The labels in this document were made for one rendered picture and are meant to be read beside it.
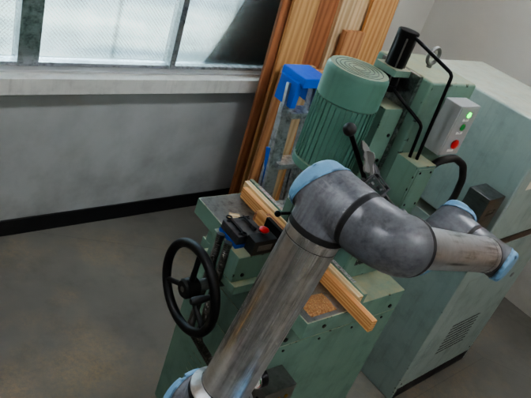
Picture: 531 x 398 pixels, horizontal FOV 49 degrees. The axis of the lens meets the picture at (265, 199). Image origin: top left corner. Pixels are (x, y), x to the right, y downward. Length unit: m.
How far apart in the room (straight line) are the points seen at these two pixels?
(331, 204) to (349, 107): 0.56
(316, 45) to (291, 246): 2.33
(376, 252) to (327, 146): 0.63
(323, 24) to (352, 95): 1.80
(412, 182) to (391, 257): 0.73
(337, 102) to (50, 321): 1.64
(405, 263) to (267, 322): 0.30
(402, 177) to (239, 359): 0.78
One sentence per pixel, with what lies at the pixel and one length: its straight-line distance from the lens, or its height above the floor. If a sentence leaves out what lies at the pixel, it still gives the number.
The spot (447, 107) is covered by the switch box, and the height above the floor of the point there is 1.46.
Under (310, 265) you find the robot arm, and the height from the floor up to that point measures 1.30.
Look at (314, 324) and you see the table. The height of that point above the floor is 0.89.
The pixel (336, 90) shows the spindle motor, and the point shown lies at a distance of 1.55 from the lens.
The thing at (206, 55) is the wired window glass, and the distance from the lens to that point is 3.15.
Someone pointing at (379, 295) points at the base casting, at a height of 0.80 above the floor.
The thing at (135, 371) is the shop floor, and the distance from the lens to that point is 2.55.
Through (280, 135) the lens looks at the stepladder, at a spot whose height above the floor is 0.88.
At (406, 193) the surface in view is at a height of 1.21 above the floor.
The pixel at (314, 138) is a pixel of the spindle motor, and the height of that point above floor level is 1.30.
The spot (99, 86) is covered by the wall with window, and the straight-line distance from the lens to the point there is 2.76.
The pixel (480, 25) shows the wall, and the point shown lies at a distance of 4.02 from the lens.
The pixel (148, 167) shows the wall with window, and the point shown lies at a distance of 3.22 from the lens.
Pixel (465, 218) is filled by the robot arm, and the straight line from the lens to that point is 1.57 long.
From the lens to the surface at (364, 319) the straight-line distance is 1.67.
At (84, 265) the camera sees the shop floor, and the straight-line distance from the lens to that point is 2.97.
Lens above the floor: 1.92
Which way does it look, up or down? 30 degrees down
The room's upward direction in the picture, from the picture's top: 20 degrees clockwise
